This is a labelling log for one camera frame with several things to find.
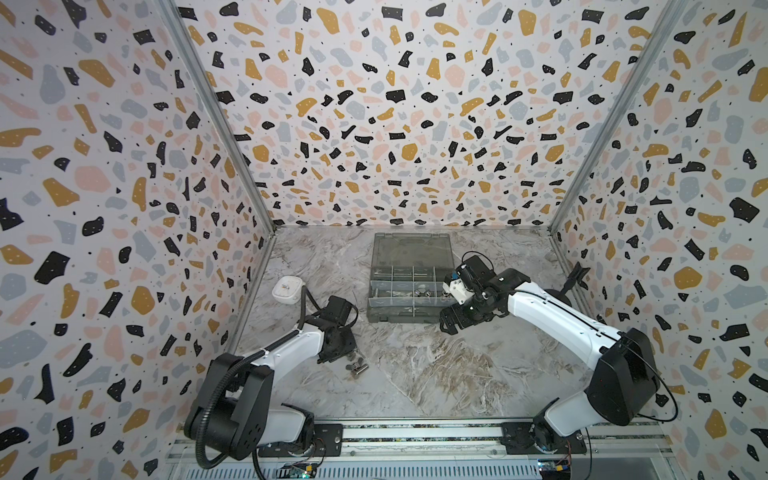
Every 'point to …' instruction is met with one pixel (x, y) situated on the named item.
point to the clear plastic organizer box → (407, 275)
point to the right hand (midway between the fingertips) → (450, 316)
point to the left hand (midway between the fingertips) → (350, 344)
